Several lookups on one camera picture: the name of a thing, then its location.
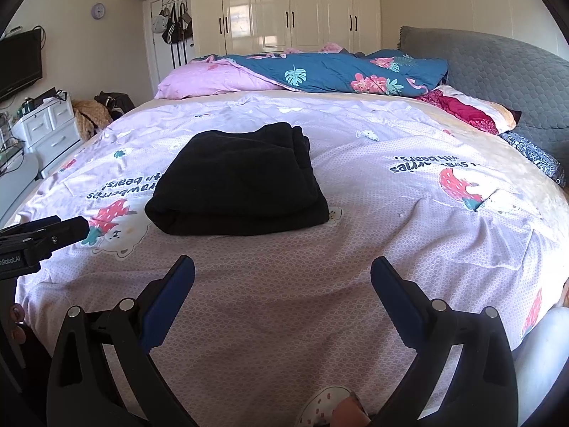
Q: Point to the brown clothes pile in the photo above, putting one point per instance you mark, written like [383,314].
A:
[91,120]

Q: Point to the white door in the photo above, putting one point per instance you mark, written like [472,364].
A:
[166,60]

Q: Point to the person's right hand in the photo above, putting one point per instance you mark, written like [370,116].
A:
[351,414]

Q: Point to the white hanging bag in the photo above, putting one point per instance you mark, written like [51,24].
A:
[158,21]

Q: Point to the pink fluffy cloth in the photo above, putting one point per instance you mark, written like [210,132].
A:
[331,47]

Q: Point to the black flat device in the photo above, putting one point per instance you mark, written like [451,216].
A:
[46,98]

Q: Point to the black flat television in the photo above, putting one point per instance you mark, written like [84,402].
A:
[17,66]

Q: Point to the grey round table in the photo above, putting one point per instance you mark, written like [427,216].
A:
[17,187]

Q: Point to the person's left hand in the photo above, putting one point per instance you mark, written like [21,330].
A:
[17,324]

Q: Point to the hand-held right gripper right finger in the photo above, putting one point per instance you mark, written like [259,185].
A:
[398,304]

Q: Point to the person's patterned clothing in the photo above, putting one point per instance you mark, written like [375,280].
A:
[320,409]

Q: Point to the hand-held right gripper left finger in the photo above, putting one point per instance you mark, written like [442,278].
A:
[169,302]

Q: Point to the grey quilted headboard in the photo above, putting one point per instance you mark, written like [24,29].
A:
[498,75]

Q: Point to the cream glossy wardrobe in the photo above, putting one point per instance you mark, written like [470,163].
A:
[284,4]

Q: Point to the purple wall clock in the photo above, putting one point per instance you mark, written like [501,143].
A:
[98,10]

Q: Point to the white drawer cabinet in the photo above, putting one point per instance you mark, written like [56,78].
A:
[49,133]

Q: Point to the red floral pillow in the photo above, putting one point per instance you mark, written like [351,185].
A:
[466,113]

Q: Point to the grey hanging bag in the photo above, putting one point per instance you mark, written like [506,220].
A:
[186,22]

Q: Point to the white floral bed sheet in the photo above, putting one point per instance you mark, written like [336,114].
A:
[289,298]

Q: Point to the black striped hanging bag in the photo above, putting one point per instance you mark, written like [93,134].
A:
[172,26]

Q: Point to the blue patterned pillow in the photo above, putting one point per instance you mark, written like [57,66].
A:
[533,158]

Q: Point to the black long-sleeve sweater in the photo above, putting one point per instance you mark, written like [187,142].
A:
[235,178]

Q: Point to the blue floral quilt pink lining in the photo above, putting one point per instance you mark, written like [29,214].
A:
[338,73]

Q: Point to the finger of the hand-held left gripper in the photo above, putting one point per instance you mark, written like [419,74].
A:
[71,230]
[31,226]

